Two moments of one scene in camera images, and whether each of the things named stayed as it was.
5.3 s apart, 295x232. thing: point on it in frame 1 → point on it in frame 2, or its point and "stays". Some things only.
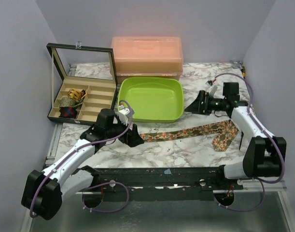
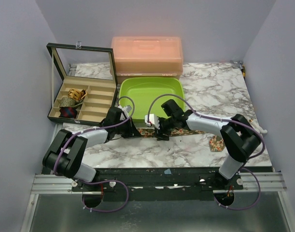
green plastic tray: x=152 y=99 stays
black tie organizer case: x=92 y=70 stays
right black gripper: x=203 y=104 → x=160 y=129
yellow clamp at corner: x=243 y=70 stays
